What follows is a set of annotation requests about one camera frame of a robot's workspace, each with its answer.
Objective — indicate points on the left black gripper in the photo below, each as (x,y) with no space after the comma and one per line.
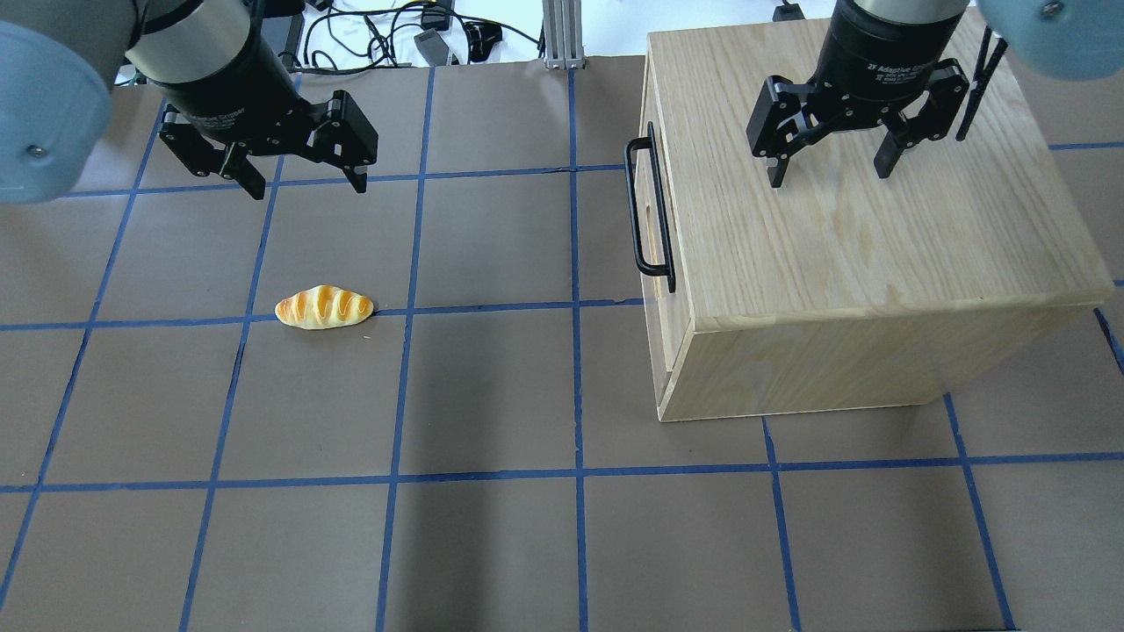
(230,83)

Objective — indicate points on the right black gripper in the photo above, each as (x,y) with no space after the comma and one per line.
(881,53)

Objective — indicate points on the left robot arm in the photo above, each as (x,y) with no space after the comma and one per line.
(60,61)

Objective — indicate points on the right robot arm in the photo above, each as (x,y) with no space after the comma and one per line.
(1068,40)

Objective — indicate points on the wooden drawer cabinet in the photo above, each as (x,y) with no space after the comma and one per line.
(841,290)

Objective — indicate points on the toy bread loaf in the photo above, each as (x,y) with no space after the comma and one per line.
(324,307)

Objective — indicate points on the grey power adapter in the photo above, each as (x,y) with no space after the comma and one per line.
(434,50)

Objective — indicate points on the aluminium frame post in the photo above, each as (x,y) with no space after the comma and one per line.
(561,35)

